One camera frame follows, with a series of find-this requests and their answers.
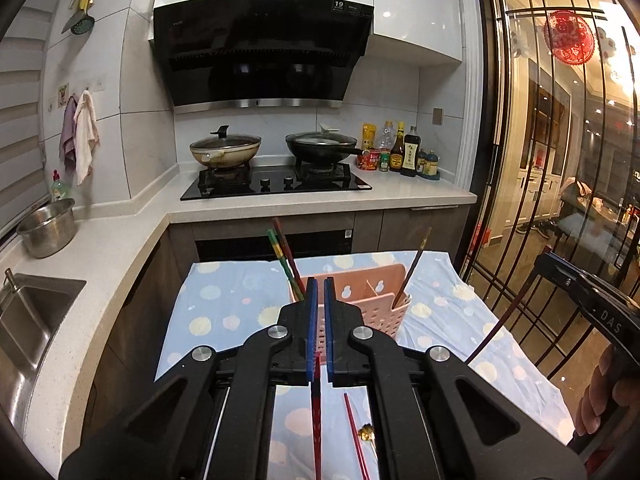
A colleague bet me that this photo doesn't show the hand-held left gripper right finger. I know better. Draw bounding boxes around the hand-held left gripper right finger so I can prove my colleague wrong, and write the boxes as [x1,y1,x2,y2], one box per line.
[324,276,586,480]

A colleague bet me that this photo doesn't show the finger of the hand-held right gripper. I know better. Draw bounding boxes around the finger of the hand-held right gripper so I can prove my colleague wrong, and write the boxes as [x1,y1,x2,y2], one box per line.
[534,251,593,311]

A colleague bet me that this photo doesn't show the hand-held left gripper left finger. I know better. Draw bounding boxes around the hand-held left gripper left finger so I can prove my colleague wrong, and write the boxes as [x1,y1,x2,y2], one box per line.
[59,276,319,480]

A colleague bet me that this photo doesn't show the pink perforated utensil holder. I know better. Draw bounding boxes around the pink perforated utensil holder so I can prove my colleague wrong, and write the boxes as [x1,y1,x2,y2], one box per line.
[287,262,413,367]

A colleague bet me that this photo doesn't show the maroon chopstick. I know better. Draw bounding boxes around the maroon chopstick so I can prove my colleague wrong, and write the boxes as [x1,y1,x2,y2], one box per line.
[466,266,540,364]
[272,217,307,295]

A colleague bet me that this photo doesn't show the green chopstick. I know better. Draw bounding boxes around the green chopstick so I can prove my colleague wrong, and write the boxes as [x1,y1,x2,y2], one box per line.
[266,229,301,303]

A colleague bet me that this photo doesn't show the red chopstick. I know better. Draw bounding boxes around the red chopstick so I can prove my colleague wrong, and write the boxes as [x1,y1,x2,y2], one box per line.
[310,351,323,480]
[343,392,371,480]

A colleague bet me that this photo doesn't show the dark brown chopstick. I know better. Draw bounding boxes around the dark brown chopstick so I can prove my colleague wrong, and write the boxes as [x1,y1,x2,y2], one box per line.
[391,226,433,310]

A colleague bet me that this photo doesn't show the person's right hand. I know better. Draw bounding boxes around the person's right hand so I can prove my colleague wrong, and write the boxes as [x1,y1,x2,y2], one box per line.
[575,345,625,437]

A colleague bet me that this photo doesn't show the blue dotted tablecloth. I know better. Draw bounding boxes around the blue dotted tablecloth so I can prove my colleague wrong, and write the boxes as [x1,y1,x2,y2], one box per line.
[154,251,576,480]

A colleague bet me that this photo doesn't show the gold flower spoon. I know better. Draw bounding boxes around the gold flower spoon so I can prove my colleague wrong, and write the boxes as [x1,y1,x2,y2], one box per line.
[356,424,378,461]

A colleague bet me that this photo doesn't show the black-framed glass sliding door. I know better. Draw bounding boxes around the black-framed glass sliding door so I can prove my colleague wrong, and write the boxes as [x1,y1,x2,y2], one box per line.
[462,0,640,381]

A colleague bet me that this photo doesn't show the black gas stove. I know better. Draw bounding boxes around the black gas stove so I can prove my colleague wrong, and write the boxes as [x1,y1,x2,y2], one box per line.
[180,162,373,202]

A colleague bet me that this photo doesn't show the small bottles in green tray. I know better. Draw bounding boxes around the small bottles in green tray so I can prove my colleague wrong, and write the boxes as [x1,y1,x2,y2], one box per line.
[417,149,441,181]

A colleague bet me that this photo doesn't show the black wok with lid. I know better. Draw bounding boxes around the black wok with lid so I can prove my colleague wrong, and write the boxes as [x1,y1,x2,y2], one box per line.
[285,122,371,166]

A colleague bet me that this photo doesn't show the brown sauce bottle yellow cap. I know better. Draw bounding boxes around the brown sauce bottle yellow cap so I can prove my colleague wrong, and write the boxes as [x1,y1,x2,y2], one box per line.
[390,121,407,172]

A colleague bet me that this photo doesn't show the tall dark soy sauce bottle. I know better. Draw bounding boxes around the tall dark soy sauce bottle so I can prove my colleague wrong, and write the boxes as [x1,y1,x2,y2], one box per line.
[400,126,420,177]

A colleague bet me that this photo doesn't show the beige wok with lid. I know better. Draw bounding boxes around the beige wok with lid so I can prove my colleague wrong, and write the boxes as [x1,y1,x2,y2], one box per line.
[189,125,262,169]

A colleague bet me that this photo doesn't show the clear plastic bottle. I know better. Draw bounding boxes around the clear plastic bottle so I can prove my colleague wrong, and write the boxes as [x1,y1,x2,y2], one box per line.
[377,120,396,153]

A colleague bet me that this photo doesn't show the red paper-cut decoration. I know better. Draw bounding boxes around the red paper-cut decoration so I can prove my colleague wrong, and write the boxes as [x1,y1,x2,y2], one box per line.
[544,10,596,65]

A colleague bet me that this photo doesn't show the stainless steel sink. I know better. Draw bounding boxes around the stainless steel sink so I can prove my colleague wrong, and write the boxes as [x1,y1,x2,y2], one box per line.
[0,272,87,391]

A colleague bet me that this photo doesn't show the stainless steel pot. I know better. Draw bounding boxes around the stainless steel pot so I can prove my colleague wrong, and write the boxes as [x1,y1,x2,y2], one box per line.
[16,198,78,259]

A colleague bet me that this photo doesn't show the black range hood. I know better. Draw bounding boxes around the black range hood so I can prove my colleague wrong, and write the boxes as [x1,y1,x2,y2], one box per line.
[149,0,376,115]

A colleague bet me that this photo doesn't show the green dish soap bottle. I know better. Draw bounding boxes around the green dish soap bottle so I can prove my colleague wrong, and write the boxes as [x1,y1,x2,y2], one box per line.
[51,170,71,203]

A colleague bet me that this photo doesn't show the white hanging cloth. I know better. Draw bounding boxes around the white hanging cloth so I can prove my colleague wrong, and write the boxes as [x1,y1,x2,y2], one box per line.
[73,90,101,186]

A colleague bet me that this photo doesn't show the purple hanging cloth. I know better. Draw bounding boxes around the purple hanging cloth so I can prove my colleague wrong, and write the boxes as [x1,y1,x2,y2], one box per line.
[60,95,79,161]

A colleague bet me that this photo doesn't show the window blind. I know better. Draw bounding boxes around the window blind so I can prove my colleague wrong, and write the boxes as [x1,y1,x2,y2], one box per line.
[0,0,71,241]

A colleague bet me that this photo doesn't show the white wall cabinet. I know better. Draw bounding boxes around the white wall cabinet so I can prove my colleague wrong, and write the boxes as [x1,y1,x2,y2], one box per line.
[372,0,463,66]

